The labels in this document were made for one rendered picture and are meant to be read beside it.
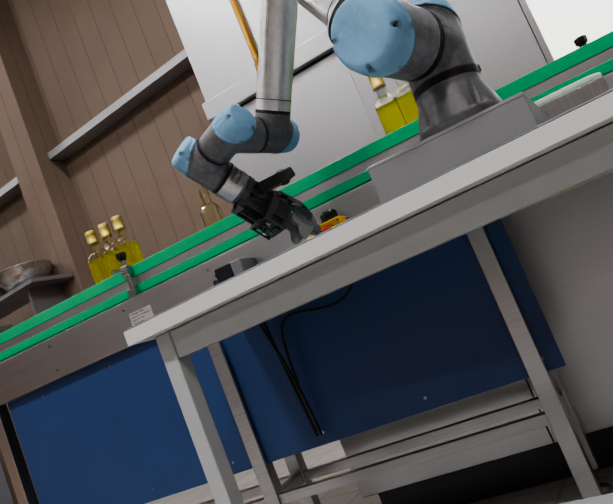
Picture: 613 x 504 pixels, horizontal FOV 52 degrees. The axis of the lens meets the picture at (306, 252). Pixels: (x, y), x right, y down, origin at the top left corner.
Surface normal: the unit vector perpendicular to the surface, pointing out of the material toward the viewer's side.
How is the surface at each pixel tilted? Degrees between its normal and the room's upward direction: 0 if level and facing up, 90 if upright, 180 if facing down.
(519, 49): 90
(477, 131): 90
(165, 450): 90
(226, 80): 90
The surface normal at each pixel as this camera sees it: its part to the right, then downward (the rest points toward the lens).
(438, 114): -0.71, -0.18
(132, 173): -0.48, 0.07
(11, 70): 0.80, -0.39
